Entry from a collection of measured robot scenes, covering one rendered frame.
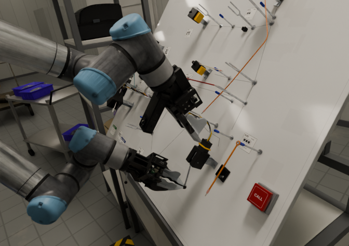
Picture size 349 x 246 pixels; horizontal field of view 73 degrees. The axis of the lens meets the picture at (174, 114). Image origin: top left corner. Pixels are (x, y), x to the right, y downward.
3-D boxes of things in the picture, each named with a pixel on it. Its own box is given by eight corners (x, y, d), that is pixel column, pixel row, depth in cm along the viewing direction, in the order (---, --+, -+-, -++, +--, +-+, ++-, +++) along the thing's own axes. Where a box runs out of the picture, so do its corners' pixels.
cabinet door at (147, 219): (160, 252, 125) (148, 194, 110) (125, 194, 170) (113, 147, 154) (163, 250, 126) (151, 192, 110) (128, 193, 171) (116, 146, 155)
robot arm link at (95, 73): (84, 101, 54) (118, 69, 57) (107, 112, 46) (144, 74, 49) (59, 75, 49) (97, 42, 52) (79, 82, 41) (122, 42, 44)
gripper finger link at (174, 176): (190, 183, 72) (164, 172, 70) (180, 186, 77) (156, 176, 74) (192, 174, 74) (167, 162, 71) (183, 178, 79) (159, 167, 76)
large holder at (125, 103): (134, 87, 145) (113, 77, 136) (135, 108, 134) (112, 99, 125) (128, 93, 148) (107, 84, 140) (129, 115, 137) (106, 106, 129)
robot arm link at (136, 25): (98, 35, 49) (126, 11, 52) (129, 75, 56) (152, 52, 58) (116, 34, 43) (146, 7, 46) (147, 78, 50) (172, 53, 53)
